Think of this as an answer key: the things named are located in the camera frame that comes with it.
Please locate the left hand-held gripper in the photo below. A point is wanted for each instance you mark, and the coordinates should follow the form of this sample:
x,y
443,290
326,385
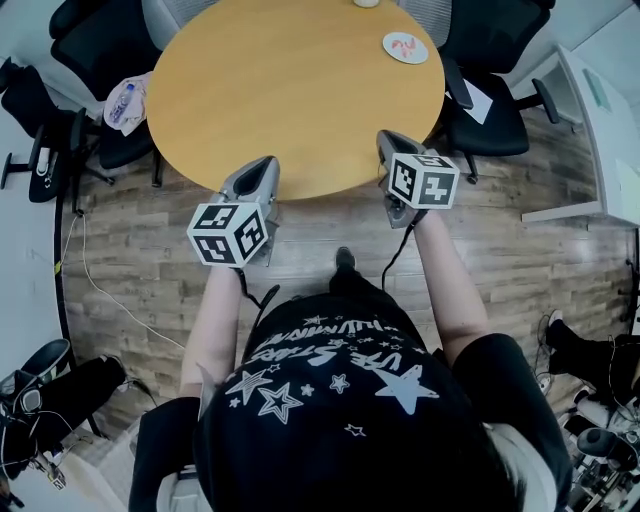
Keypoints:
x,y
220,232

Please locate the clear plastic water bottle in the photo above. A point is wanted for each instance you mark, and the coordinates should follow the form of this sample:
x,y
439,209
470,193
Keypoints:
x,y
121,103

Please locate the black rounded device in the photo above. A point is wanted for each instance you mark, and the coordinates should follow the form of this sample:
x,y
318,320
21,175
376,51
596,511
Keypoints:
x,y
597,440

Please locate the plastic bag with bottle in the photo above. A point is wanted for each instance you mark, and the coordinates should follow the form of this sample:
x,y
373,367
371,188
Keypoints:
x,y
140,97

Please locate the black office chair with paper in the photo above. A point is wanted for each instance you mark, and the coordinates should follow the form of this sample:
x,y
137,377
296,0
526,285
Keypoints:
x,y
495,130

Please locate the white plate with red items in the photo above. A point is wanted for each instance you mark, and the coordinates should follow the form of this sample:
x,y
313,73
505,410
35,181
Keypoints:
x,y
390,47

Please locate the person's right forearm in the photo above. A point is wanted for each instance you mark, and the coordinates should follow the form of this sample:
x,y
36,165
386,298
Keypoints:
x,y
450,295

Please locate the white round cup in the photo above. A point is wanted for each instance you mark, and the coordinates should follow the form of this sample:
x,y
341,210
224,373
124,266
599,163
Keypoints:
x,y
365,2

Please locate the person's right black shoe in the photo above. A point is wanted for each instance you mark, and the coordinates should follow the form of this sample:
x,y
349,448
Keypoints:
x,y
346,260

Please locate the white metal rack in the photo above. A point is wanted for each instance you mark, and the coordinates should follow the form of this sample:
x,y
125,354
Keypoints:
x,y
610,480

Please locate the black grey headset device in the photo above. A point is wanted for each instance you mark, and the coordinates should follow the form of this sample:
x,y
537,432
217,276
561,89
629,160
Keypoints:
x,y
50,357

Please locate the white paper sheet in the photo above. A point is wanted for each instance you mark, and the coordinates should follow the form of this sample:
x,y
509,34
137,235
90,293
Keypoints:
x,y
477,102

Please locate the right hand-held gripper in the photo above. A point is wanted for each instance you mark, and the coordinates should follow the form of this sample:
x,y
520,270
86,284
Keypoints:
x,y
430,182

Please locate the grey mesh chair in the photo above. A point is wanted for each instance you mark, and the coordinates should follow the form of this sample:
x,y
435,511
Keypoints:
x,y
170,20
430,20

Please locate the person's left forearm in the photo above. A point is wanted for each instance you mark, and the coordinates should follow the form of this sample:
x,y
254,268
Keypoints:
x,y
212,325

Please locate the black office chair with cloth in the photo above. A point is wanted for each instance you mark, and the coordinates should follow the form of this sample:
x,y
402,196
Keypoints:
x,y
100,45

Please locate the person's black trousers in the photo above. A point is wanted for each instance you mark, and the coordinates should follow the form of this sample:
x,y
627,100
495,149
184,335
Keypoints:
x,y
355,287

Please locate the green notebook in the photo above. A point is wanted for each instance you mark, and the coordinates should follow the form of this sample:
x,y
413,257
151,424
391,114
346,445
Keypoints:
x,y
596,89

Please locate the black office chair with bag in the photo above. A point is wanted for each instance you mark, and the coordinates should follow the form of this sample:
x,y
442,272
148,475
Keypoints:
x,y
25,105

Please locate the white rectangular desk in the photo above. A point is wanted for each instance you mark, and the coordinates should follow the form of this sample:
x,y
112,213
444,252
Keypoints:
x,y
600,150

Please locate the white curved desk black edge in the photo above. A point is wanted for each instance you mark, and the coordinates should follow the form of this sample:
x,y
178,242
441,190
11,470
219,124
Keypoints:
x,y
25,250

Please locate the black star print t-shirt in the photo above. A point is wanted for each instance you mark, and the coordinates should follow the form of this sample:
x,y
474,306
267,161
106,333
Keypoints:
x,y
350,415

